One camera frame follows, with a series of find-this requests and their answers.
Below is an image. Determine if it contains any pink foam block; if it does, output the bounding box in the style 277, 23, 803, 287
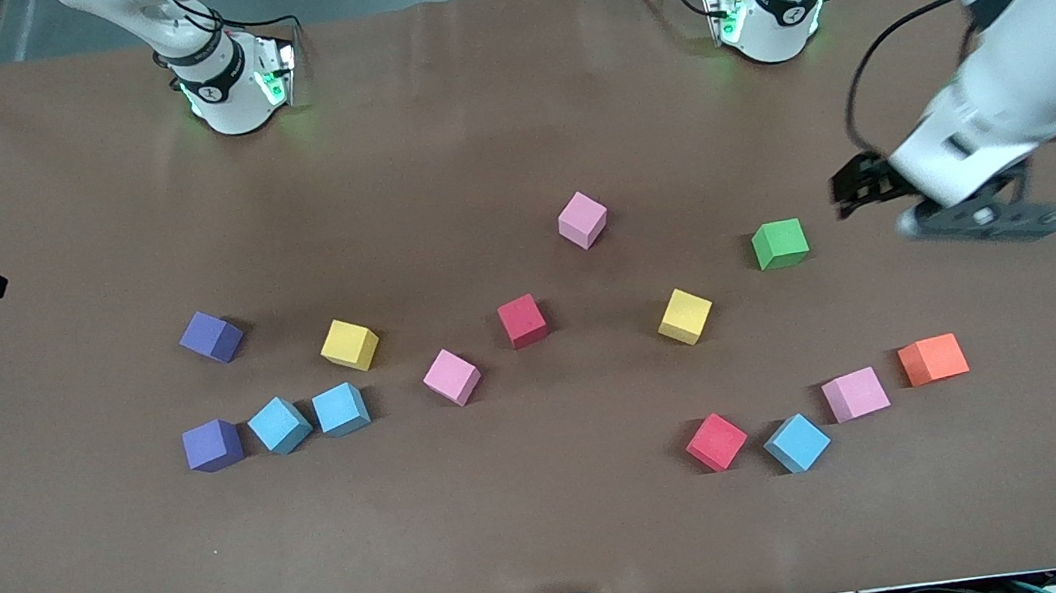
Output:
419, 344, 486, 412
819, 364, 893, 426
554, 188, 613, 254

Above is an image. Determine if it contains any green foam block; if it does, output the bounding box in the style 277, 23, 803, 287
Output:
749, 216, 812, 273

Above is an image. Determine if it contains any brown table mat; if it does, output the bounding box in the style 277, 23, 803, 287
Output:
0, 0, 1056, 593

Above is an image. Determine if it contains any purple foam block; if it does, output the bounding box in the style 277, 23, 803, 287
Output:
180, 415, 248, 476
176, 305, 249, 370

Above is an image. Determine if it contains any bright red foam block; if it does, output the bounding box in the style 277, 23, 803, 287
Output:
681, 409, 753, 476

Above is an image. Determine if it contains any dark red foam block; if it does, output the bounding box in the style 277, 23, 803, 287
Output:
495, 292, 551, 352

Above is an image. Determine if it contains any blue foam block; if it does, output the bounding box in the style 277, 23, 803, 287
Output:
245, 392, 317, 459
309, 379, 373, 440
760, 409, 836, 478

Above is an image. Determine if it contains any black right arm base cable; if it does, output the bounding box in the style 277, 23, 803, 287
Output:
149, 0, 305, 53

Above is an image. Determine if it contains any yellow foam block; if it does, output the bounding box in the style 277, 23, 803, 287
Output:
317, 314, 384, 377
653, 284, 718, 350

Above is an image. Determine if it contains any orange foam block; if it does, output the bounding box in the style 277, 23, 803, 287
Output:
895, 331, 972, 390

